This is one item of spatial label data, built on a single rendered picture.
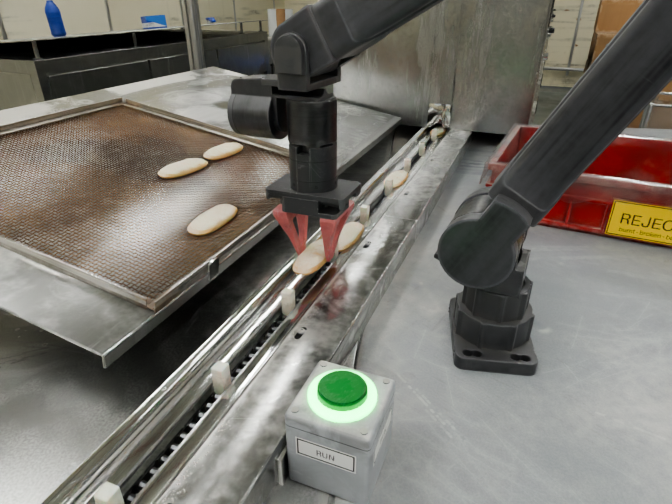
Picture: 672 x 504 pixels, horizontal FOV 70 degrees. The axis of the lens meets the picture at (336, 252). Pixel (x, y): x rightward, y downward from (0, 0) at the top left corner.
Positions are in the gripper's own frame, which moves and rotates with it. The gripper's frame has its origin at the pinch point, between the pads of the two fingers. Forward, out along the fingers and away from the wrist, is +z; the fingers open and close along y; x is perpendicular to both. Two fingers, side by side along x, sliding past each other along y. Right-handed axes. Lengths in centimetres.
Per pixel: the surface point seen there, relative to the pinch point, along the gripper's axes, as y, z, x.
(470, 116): -8, -2, -80
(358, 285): -7.0, 2.0, 2.8
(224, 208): 15.3, -2.8, -2.5
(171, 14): 369, -13, -437
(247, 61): 165, 9, -255
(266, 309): 1.9, 3.2, 10.1
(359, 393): -14.6, -2.3, 24.3
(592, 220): -35.5, 3.8, -33.7
